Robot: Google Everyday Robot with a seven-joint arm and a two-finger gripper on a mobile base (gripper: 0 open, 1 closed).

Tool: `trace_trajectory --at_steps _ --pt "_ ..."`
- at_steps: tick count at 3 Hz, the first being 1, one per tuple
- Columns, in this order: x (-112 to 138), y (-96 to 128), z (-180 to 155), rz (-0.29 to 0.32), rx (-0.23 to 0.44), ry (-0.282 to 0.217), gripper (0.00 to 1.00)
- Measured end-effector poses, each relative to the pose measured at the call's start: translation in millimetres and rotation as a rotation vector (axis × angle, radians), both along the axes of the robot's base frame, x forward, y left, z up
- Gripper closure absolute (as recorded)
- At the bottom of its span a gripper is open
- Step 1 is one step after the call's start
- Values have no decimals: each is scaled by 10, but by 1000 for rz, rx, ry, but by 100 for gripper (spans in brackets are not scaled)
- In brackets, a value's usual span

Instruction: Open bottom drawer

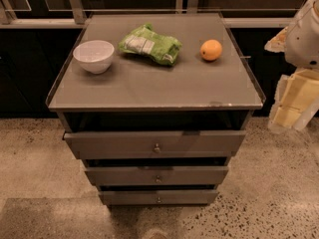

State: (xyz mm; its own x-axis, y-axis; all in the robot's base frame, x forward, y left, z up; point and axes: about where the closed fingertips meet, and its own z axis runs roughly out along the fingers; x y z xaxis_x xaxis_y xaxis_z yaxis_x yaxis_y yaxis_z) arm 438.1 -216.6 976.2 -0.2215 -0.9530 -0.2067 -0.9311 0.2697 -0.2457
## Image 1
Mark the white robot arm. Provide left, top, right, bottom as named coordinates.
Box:
left=264, top=0, right=319, bottom=133

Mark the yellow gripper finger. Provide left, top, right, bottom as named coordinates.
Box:
left=264, top=28, right=287, bottom=53
left=268, top=104, right=301, bottom=133

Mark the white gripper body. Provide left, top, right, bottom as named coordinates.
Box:
left=280, top=68, right=319, bottom=114

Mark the grey bottom drawer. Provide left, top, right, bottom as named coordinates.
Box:
left=100, top=189, right=218, bottom=205

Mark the green snack bag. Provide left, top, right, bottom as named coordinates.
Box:
left=118, top=24, right=182, bottom=66

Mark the grey drawer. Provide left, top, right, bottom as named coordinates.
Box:
left=100, top=189, right=218, bottom=205
left=86, top=166, right=228, bottom=186
left=64, top=130, right=246, bottom=159

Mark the orange fruit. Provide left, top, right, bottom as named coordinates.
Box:
left=200, top=40, right=222, bottom=61

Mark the grey middle drawer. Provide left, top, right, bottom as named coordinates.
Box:
left=86, top=166, right=228, bottom=186

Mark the grey drawer cabinet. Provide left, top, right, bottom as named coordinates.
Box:
left=47, top=14, right=265, bottom=194

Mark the white ceramic bowl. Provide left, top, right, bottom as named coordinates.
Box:
left=73, top=40, right=115, bottom=74

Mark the grey top drawer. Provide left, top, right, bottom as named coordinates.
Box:
left=64, top=130, right=246, bottom=159

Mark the metal window railing frame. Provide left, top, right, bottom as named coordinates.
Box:
left=0, top=0, right=319, bottom=30

